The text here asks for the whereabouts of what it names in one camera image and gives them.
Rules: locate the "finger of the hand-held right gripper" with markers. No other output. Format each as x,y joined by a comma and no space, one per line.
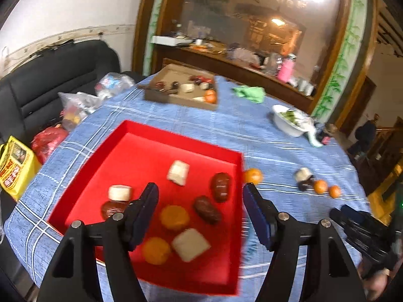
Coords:
357,214
343,223

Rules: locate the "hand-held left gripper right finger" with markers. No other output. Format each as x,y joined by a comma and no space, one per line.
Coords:
256,214

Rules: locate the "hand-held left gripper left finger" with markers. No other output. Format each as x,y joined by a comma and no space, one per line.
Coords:
146,214

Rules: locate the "orange tangerine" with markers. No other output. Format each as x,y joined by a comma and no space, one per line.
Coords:
174,217
156,250
210,96

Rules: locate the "peeled sugarcane piece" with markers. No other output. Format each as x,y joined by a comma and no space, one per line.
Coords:
190,244
178,172
188,87
119,192
303,174

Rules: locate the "glossy red date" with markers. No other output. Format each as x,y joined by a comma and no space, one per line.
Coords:
111,209
222,186

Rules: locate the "wrinkled dark red date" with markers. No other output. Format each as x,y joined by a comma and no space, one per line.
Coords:
206,209

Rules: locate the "red tray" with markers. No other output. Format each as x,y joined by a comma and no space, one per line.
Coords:
141,151

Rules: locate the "person's right hand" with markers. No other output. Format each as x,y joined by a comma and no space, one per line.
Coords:
377,286

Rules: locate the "small orange kumquat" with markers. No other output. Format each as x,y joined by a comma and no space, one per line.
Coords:
320,186
252,176
334,191

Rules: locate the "dark brown date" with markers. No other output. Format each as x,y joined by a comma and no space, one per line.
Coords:
304,185

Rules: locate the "black jar with red label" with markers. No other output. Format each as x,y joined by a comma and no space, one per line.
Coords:
325,138

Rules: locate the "white bowl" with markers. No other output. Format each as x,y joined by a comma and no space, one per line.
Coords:
288,127

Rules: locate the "white towel with green edge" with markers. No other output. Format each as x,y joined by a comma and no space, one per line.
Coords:
311,132

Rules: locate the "blue plaid tablecloth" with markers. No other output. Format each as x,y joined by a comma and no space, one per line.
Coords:
195,125

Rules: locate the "green cabbage leaves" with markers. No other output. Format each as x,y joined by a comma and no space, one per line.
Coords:
289,115

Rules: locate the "wooden door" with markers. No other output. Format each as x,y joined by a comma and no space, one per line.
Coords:
359,107

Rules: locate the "cardboard box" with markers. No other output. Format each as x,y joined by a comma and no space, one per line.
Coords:
182,100

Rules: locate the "green cloth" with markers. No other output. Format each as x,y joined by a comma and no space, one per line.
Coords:
248,93

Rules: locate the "red plastic bag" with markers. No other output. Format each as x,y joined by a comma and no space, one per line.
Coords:
48,141

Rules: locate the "yellow printed bag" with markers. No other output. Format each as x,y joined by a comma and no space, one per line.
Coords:
15,166

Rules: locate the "bamboo print panel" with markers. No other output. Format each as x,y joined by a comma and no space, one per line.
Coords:
156,22
340,69

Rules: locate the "pink bottle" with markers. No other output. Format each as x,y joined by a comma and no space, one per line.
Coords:
286,70

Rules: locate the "glass mug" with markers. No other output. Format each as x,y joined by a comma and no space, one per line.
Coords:
274,64

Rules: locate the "clear plastic bag on counter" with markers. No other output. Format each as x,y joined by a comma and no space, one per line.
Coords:
244,54

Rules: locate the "black sofa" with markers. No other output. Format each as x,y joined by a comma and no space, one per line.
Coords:
47,85

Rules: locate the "long white flat box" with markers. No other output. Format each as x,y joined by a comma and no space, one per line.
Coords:
170,40

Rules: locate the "wood-framed mirror cabinet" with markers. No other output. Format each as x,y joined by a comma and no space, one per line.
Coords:
220,12

